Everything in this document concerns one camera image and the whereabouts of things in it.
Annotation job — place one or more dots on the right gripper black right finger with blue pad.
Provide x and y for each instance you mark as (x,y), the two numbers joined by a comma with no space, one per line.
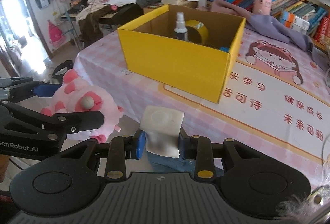
(196,153)

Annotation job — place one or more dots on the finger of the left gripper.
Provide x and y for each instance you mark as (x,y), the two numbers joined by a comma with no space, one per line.
(21,88)
(70,123)

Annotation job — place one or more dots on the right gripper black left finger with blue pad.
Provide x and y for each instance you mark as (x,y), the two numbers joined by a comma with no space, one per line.
(123,148)

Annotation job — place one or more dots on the pink plush paw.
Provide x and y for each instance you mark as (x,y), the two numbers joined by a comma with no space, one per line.
(77,95)

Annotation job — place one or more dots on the blue plastic bag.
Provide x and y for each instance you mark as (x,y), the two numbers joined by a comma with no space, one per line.
(225,49)

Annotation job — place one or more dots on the yellow tape roll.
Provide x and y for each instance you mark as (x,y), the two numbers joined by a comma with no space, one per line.
(197,32)

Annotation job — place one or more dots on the blue spray bottle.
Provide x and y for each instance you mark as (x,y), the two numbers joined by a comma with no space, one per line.
(180,31)

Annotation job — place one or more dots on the pink cartoon table mat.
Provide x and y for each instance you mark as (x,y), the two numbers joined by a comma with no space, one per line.
(286,121)

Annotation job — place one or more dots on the yellow cardboard box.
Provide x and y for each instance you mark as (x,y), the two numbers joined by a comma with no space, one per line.
(150,49)

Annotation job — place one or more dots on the purple cloth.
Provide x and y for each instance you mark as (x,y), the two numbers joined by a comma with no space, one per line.
(268,26)

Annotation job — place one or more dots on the orange white carton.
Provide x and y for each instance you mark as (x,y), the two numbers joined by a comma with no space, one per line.
(294,22)

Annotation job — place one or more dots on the pink cartoon box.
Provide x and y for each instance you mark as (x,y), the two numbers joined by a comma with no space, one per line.
(262,7)

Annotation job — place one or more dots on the red dictionary book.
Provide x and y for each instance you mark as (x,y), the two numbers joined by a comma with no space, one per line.
(322,34)

